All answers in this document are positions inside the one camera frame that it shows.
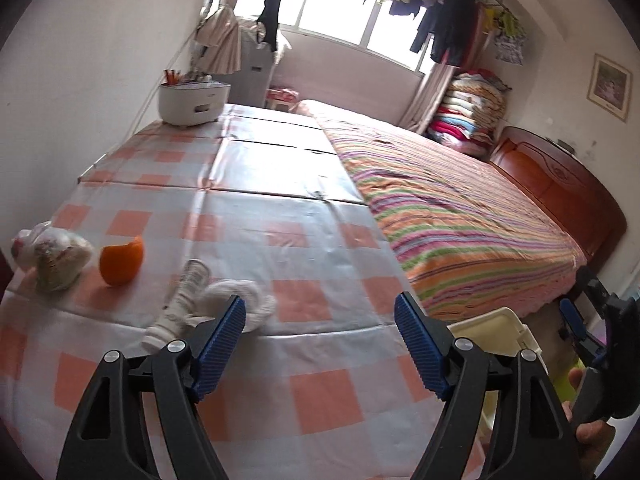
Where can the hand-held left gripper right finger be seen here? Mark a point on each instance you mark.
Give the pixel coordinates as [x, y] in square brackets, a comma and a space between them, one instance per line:
[420, 345]

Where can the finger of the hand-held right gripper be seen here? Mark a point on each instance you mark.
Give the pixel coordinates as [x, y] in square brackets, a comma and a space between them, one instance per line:
[594, 287]
[572, 317]

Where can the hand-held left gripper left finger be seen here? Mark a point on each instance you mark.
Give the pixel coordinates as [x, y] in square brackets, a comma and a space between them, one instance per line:
[220, 347]

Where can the white cloth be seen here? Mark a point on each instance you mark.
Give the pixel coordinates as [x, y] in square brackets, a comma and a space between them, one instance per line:
[245, 300]

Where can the small white bottle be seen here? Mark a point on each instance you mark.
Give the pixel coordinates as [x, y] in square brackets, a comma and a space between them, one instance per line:
[177, 305]

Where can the cream plastic container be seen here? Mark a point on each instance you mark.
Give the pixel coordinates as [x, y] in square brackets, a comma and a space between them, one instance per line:
[492, 327]

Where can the person's right hand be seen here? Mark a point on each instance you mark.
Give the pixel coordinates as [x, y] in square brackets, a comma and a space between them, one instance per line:
[595, 437]

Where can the red wooden bed headboard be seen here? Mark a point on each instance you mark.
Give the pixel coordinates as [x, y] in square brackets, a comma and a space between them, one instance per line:
[560, 185]

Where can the orange peel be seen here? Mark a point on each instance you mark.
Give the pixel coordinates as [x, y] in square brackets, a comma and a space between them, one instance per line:
[119, 262]

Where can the striped colourful bed blanket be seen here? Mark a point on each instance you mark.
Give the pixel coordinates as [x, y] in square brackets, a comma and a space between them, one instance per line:
[450, 210]

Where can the orange checkered tablecloth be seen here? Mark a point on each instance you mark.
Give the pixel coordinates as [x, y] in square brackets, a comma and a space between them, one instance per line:
[280, 200]

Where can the clear plastic bag of food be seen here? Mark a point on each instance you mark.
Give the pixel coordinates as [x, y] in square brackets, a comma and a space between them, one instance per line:
[55, 257]

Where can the stack of folded blankets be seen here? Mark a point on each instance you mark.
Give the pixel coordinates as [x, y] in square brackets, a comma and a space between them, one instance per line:
[470, 110]

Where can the striped loose curtain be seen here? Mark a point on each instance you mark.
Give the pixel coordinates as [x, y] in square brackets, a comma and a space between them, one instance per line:
[430, 100]

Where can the white round utensil holder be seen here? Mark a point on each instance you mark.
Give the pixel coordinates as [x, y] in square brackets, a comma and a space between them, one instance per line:
[192, 102]

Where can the pink plastic stool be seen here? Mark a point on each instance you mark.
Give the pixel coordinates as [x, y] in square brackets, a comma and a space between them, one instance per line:
[282, 97]

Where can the colourful patterned hanging cloth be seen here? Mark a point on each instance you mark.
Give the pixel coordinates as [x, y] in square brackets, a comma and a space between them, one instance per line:
[510, 42]

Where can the bunch of chopsticks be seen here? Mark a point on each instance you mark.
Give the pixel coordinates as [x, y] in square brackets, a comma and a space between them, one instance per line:
[187, 77]

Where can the white air cooler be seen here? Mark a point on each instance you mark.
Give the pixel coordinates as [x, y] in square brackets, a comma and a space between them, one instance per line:
[257, 77]

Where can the tied striped curtain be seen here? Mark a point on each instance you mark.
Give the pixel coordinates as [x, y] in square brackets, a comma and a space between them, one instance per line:
[220, 40]

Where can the row of hanging clothes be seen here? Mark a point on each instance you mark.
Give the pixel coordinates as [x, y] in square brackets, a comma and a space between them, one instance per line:
[440, 5]

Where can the dark hanging garment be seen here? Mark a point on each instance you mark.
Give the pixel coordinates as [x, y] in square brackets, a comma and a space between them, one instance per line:
[271, 15]

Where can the window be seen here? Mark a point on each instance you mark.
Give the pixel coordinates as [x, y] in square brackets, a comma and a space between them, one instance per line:
[335, 15]

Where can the framed wall picture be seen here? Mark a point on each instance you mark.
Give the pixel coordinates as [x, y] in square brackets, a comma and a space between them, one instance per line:
[610, 87]

